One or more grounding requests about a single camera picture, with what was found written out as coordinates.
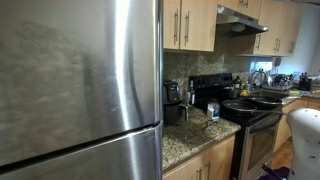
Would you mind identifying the dish rack with dishes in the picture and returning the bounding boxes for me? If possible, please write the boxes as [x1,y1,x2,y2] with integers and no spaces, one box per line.
[262,74,293,91]

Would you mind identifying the kitchen sink faucet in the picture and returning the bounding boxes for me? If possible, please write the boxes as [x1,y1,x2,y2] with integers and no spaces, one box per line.
[250,69,267,90]

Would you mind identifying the black air fryer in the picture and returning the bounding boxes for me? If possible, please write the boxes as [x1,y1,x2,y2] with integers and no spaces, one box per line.
[162,80,188,126]

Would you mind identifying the black electric stove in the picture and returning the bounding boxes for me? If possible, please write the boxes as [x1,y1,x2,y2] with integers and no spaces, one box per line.
[188,73,282,180]

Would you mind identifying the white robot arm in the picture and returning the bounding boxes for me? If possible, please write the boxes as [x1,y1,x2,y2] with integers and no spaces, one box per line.
[287,108,320,180]

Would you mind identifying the green dish soap bottle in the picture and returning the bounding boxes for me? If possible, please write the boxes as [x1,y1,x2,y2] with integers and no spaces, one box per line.
[233,76,242,89]

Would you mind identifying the far upper wooden cabinets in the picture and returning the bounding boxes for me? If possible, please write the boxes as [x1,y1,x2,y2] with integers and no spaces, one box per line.
[218,0,301,56]

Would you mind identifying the black frying pan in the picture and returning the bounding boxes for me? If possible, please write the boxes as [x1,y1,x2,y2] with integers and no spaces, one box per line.
[222,100,283,115]
[245,95,301,110]

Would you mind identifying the clear glass bottle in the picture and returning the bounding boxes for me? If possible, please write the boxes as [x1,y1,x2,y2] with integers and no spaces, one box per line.
[187,80,195,106]

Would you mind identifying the stainless range hood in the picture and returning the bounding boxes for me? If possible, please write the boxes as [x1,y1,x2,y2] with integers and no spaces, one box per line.
[216,5,269,37]

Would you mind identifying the far black frying pan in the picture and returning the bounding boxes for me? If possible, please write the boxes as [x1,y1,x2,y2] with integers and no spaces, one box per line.
[245,95,301,110]

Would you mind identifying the lower wooden counter cabinet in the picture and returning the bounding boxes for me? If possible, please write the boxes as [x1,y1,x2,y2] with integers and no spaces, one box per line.
[163,135,235,180]

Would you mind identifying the cabinet door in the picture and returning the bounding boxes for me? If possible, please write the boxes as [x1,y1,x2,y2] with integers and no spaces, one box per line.
[163,0,180,49]
[180,0,218,52]

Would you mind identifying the stainless steel refrigerator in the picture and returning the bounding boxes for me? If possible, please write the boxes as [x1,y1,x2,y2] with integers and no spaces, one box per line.
[0,0,163,180]

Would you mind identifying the near black frying pan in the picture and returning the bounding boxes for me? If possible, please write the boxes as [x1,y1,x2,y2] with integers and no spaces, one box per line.
[222,100,283,115]

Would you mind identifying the black knife block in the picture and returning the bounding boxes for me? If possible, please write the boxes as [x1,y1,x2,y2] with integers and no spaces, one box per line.
[298,73,312,91]

